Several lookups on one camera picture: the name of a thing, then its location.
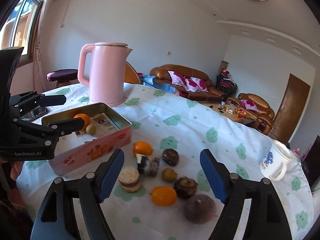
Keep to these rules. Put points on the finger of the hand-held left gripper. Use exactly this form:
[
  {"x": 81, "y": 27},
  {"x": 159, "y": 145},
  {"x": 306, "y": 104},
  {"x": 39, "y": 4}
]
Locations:
[
  {"x": 72, "y": 125},
  {"x": 53, "y": 100}
]

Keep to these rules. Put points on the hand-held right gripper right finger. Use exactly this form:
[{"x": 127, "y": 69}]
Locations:
[{"x": 212, "y": 175}]

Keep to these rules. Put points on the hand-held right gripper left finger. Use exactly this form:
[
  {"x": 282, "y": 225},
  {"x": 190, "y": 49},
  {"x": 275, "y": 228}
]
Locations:
[{"x": 113, "y": 177}]

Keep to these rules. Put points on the pink tin box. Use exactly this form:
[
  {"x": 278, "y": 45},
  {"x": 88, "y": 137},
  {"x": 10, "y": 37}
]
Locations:
[{"x": 100, "y": 152}]

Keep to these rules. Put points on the dark water chestnut with tuft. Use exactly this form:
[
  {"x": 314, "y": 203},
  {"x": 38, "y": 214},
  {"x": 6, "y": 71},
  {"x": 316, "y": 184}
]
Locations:
[{"x": 185, "y": 187}]

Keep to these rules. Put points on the small brown round fruit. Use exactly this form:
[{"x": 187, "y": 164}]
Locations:
[
  {"x": 91, "y": 129},
  {"x": 168, "y": 174}
]

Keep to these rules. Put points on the person's left hand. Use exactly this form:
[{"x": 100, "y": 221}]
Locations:
[{"x": 16, "y": 170}]

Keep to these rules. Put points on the orange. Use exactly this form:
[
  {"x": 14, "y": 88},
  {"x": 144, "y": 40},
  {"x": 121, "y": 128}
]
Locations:
[
  {"x": 163, "y": 195},
  {"x": 84, "y": 118},
  {"x": 142, "y": 148}
]

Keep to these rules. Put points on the round layered cake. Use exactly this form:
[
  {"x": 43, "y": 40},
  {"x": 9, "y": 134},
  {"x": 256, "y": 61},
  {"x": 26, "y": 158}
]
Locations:
[{"x": 129, "y": 179}]

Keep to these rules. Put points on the steel tray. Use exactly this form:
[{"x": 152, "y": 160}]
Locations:
[{"x": 40, "y": 111}]

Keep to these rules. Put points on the round purple stool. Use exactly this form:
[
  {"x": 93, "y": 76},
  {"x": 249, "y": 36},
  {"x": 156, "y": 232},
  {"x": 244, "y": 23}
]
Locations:
[{"x": 62, "y": 75}]

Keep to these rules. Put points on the newspaper sheet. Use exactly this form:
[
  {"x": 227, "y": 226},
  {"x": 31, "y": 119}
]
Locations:
[{"x": 105, "y": 123}]

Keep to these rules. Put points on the large purple round fruit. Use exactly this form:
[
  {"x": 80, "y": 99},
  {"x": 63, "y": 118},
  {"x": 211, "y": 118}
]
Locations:
[{"x": 200, "y": 208}]

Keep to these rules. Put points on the dark wrapped snack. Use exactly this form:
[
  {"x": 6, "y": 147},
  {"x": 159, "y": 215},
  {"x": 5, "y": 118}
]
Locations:
[{"x": 148, "y": 166}]

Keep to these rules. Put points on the pink curtain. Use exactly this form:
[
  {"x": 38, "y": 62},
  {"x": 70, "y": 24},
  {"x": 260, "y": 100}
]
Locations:
[{"x": 40, "y": 55}]

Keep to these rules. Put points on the small dark water chestnut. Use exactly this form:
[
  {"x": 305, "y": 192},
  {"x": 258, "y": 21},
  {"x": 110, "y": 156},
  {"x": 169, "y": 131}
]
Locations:
[{"x": 170, "y": 157}]

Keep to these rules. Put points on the white tablecloth green print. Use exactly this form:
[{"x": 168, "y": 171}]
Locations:
[{"x": 187, "y": 130}]

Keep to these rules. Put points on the pink electric kettle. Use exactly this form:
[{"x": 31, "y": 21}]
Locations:
[{"x": 105, "y": 75}]

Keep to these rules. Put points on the wooden coffee table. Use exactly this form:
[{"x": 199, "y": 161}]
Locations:
[{"x": 232, "y": 117}]

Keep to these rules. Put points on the white printed mug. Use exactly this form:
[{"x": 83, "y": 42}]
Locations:
[{"x": 272, "y": 160}]

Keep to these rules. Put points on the pile of small snacks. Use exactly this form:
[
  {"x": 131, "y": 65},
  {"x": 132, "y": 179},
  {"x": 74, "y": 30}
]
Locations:
[{"x": 240, "y": 112}]

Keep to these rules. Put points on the window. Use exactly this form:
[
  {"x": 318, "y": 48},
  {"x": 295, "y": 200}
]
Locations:
[{"x": 25, "y": 12}]

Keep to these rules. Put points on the brown leather chair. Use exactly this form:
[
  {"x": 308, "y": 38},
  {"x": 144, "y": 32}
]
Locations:
[{"x": 131, "y": 76}]

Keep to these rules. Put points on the floral pillow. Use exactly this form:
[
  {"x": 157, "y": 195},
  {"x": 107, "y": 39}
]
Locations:
[
  {"x": 176, "y": 78},
  {"x": 248, "y": 105},
  {"x": 196, "y": 84}
]

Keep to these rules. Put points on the brown leather armchair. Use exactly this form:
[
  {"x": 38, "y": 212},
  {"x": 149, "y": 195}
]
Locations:
[{"x": 255, "y": 100}]

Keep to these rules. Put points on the small red bottle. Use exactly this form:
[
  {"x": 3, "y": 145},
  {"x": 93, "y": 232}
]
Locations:
[{"x": 296, "y": 151}]

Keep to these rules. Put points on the blue clothes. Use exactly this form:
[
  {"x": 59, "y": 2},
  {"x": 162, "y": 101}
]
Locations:
[{"x": 147, "y": 80}]

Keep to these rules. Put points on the stack of dark chairs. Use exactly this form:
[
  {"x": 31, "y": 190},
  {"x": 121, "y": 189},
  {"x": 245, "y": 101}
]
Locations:
[{"x": 225, "y": 85}]

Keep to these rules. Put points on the dark patterned cloth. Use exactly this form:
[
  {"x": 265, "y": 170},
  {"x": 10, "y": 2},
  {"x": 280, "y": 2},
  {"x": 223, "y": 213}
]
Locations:
[{"x": 12, "y": 205}]

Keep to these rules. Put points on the black television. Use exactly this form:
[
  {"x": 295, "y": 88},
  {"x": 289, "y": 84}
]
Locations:
[{"x": 312, "y": 160}]

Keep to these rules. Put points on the brown leather sofa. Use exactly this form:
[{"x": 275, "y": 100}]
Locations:
[{"x": 195, "y": 72}]

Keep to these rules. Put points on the brown wooden door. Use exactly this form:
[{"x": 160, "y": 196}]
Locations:
[{"x": 292, "y": 105}]

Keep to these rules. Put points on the tall patterned vase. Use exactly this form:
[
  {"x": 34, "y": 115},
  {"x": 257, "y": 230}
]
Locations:
[{"x": 224, "y": 66}]

